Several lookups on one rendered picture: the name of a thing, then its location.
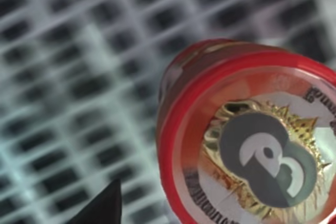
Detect white grid mesh mat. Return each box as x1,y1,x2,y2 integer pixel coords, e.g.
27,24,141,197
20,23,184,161
0,0,336,224

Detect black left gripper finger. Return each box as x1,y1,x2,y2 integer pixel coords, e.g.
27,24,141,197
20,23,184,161
68,178,123,224

